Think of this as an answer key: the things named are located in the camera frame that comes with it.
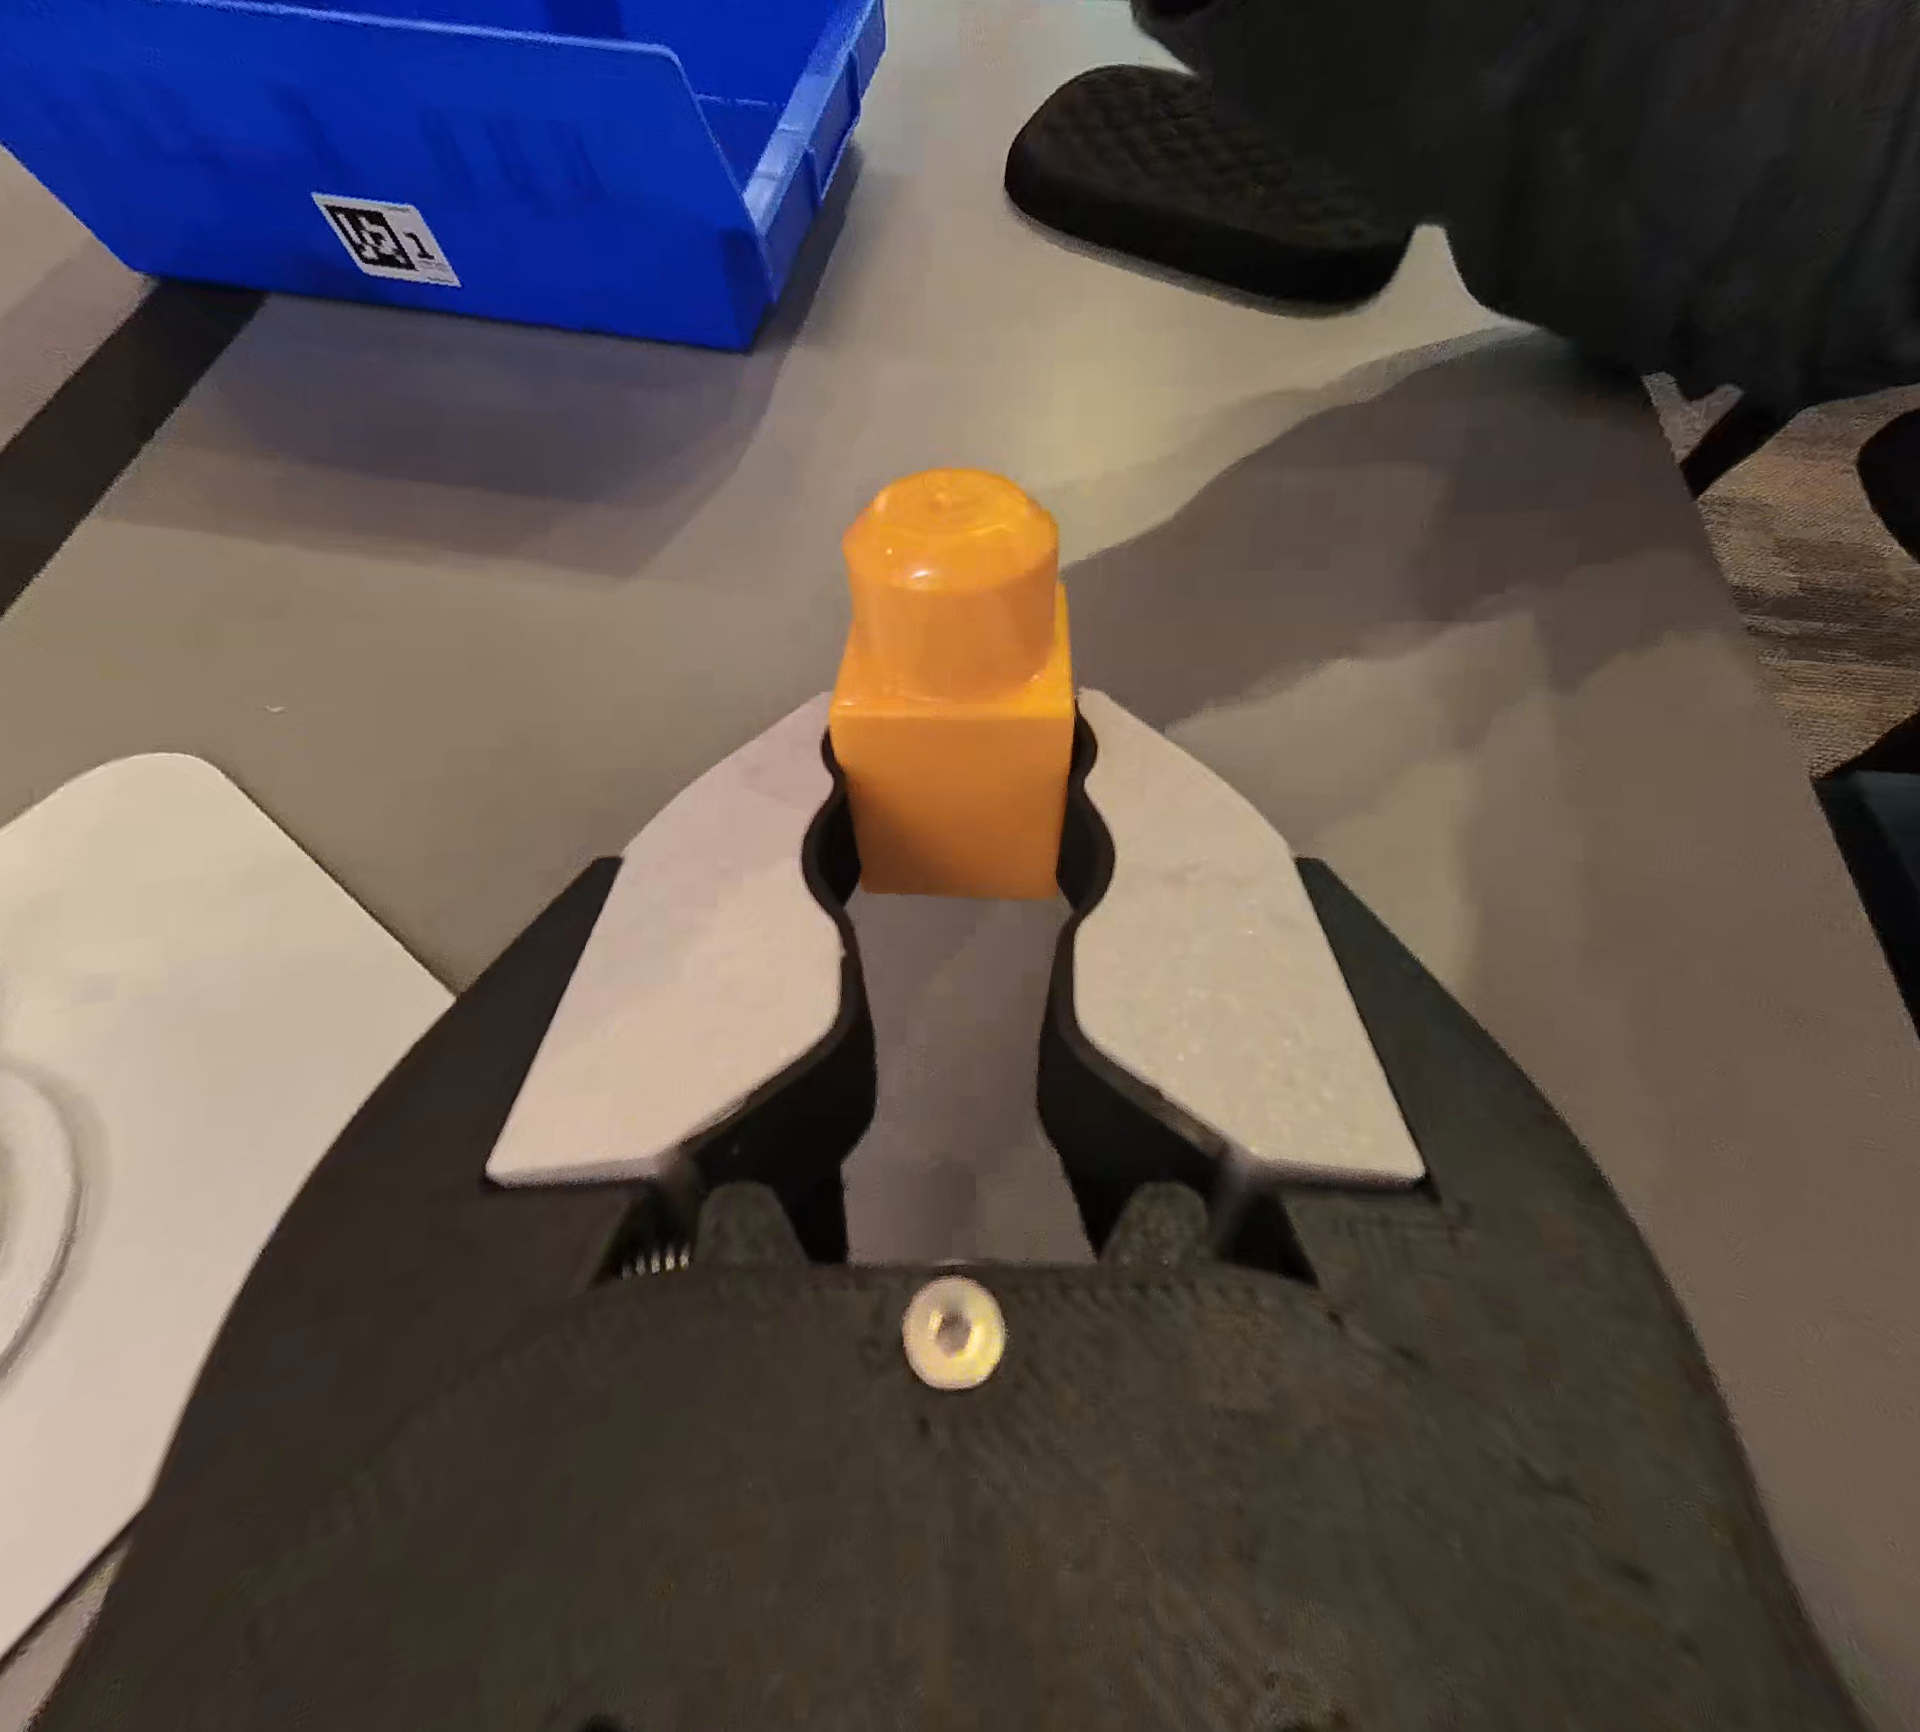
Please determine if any person's right forearm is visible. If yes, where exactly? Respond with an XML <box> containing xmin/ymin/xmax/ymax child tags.
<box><xmin>1132</xmin><ymin>0</ymin><xmax>1920</xmax><ymax>415</ymax></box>

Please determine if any instruction sheet on stand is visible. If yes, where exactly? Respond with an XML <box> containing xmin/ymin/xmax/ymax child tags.
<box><xmin>0</xmin><ymin>755</ymin><xmax>460</xmax><ymax>1674</ymax></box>

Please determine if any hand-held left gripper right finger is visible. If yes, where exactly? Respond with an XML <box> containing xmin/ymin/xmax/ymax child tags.
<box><xmin>1037</xmin><ymin>689</ymin><xmax>1428</xmax><ymax>1264</ymax></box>

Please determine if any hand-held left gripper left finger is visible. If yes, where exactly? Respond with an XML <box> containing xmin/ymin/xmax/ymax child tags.
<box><xmin>484</xmin><ymin>695</ymin><xmax>880</xmax><ymax>1264</ymax></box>

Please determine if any grey desk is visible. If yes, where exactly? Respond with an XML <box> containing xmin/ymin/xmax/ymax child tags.
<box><xmin>0</xmin><ymin>0</ymin><xmax>1920</xmax><ymax>1732</ymax></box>

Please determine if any blue tagged plastic bin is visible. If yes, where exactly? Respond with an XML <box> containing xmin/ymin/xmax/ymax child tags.
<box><xmin>0</xmin><ymin>0</ymin><xmax>888</xmax><ymax>353</ymax></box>

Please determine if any orange toy block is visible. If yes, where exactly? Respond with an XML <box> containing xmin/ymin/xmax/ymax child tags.
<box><xmin>827</xmin><ymin>469</ymin><xmax>1081</xmax><ymax>899</ymax></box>

